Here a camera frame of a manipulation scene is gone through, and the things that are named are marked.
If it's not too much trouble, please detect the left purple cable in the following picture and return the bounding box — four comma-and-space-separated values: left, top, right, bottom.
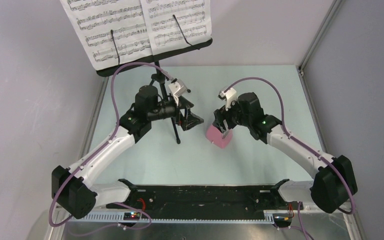
48, 61, 175, 229

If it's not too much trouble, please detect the pink metronome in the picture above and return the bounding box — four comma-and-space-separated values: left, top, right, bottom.
205, 125, 233, 149

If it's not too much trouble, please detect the purple cable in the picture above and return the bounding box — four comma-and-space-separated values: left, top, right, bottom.
225, 76, 357, 216
48, 61, 175, 229

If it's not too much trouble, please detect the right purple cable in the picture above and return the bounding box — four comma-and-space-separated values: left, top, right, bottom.
225, 76, 357, 216

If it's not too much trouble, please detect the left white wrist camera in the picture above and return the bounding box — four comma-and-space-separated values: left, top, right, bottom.
168, 78, 188, 107

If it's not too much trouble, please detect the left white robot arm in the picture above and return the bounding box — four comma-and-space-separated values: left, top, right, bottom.
51, 85, 204, 219

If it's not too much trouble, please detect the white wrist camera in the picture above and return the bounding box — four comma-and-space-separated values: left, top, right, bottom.
168, 78, 188, 107
218, 87, 238, 111

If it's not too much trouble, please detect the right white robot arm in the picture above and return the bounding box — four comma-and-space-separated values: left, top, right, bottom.
207, 88, 358, 213

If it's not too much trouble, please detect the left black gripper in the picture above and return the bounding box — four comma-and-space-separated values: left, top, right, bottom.
147, 94, 203, 131

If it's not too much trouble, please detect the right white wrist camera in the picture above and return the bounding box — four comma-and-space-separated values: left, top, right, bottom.
218, 87, 238, 111

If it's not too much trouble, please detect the black perforated music stand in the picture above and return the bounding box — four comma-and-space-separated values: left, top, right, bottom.
96, 38, 213, 144

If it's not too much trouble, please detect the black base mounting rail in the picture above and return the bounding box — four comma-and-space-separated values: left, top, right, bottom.
124, 185, 299, 221

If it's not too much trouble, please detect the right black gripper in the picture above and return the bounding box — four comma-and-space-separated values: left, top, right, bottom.
212, 97, 251, 133

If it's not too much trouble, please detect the white sheet music page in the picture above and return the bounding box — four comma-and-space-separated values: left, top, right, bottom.
140, 0, 212, 55
60, 0, 152, 71

